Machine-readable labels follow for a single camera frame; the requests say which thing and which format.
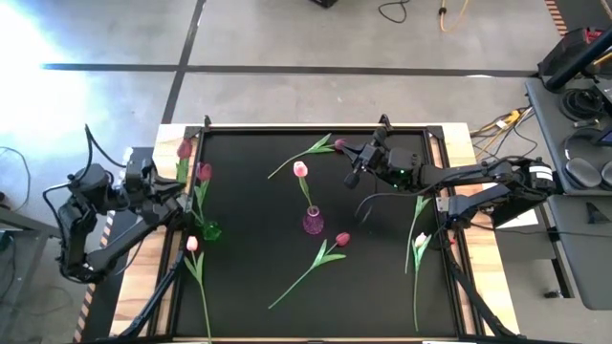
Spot white paper sheet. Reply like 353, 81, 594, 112
494, 208, 540, 229

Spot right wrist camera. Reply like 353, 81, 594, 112
370, 124, 391, 150

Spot grey side table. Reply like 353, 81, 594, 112
524, 75, 612, 312

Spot coiled black cable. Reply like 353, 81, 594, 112
558, 88, 606, 123

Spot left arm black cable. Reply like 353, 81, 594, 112
41, 122, 128, 202

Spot yellow cable bundle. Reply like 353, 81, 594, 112
470, 107, 535, 144

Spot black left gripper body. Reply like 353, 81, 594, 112
127, 174, 166, 214

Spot dark red artificial tulip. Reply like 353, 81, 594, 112
267, 231, 352, 311
193, 161, 215, 230
175, 138, 211, 230
266, 132, 348, 181

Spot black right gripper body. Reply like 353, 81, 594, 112
359, 145, 398, 185

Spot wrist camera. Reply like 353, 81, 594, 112
124, 156, 157, 179
370, 124, 391, 150

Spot black floor cable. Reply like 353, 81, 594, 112
377, 0, 410, 24

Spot green glass vase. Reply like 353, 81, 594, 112
200, 219, 223, 242

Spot yellow floor cable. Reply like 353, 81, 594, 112
438, 0, 472, 33

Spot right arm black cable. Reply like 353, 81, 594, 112
353, 189, 434, 222

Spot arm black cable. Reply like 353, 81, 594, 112
353, 189, 434, 222
41, 122, 128, 202

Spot black headphones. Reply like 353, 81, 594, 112
563, 128, 612, 190

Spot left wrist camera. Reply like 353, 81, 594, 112
124, 156, 157, 179

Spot purple glass vase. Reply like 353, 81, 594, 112
301, 204, 325, 236

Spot black pole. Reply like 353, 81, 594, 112
544, 28, 612, 93

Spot pink artificial tulip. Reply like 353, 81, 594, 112
292, 161, 317, 214
410, 231, 433, 333
404, 194, 433, 275
185, 235, 214, 344

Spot black table frame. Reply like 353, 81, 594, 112
109, 113, 522, 344

